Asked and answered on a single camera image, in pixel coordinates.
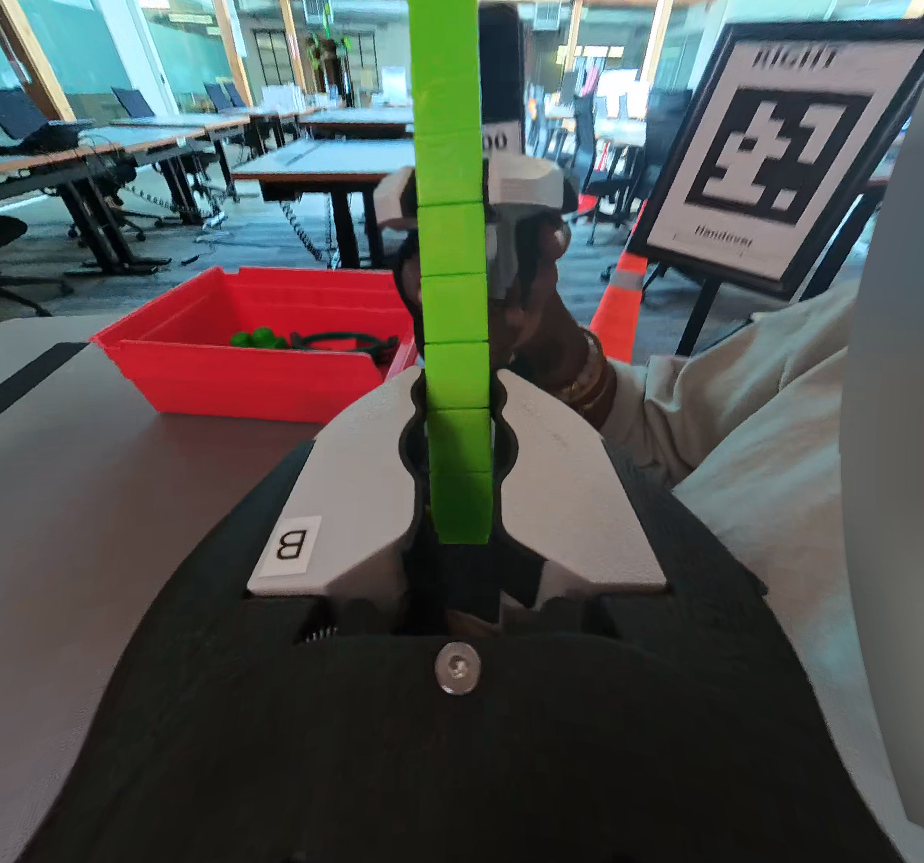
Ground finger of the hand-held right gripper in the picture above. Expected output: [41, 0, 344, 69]
[374, 169, 421, 230]
[485, 154, 580, 219]

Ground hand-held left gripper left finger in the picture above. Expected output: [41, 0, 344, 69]
[247, 365, 434, 608]

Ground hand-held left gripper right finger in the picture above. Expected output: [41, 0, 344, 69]
[493, 368, 667, 610]

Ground green segmented bar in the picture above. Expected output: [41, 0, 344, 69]
[406, 0, 498, 545]

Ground red plastic bin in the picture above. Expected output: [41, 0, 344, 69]
[90, 266, 418, 424]

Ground person's right forearm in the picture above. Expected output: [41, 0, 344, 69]
[603, 282, 863, 510]

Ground person's right hand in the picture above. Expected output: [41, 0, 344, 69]
[393, 217, 591, 393]

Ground grey office desk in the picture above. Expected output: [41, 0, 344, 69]
[231, 138, 420, 271]
[0, 123, 212, 279]
[112, 107, 254, 202]
[296, 105, 416, 141]

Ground green potted plant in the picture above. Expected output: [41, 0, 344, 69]
[307, 3, 356, 95]

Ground orange traffic cone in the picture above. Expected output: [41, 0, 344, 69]
[590, 201, 651, 365]

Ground black sign stand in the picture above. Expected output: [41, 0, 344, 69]
[675, 192, 878, 360]

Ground black framed marker sign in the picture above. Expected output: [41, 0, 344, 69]
[627, 19, 924, 301]

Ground black tape strip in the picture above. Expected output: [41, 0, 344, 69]
[0, 342, 89, 414]

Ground gold bracelets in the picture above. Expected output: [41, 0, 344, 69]
[556, 328, 618, 427]

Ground black cord loop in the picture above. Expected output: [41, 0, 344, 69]
[291, 330, 400, 373]

